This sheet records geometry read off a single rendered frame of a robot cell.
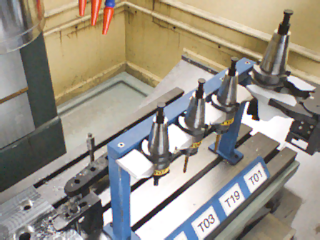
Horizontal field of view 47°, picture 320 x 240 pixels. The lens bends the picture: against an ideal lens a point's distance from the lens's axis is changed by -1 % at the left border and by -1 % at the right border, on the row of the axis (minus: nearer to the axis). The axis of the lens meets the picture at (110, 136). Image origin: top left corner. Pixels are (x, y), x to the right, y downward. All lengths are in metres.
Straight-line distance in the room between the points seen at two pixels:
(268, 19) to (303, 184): 0.58
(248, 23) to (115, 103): 0.77
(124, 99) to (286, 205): 0.96
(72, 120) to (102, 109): 0.16
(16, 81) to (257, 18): 0.86
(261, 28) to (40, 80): 0.80
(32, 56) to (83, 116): 0.69
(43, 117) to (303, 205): 0.93
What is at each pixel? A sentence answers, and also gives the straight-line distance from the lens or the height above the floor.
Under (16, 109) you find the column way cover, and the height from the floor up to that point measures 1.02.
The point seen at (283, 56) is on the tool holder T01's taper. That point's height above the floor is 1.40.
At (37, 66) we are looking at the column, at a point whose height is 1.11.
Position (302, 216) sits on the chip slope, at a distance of 1.34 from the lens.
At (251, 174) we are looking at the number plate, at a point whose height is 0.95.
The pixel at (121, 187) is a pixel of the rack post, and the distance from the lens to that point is 0.78.
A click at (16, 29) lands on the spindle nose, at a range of 0.47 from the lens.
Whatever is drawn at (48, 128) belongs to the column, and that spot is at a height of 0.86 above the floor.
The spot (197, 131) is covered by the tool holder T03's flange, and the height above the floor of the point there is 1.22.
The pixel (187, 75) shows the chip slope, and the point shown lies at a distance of 1.65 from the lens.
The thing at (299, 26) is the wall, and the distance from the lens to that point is 1.38.
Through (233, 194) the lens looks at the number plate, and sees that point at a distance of 1.03.
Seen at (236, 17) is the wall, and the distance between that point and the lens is 1.49.
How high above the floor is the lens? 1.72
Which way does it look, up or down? 43 degrees down
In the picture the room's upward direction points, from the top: 3 degrees counter-clockwise
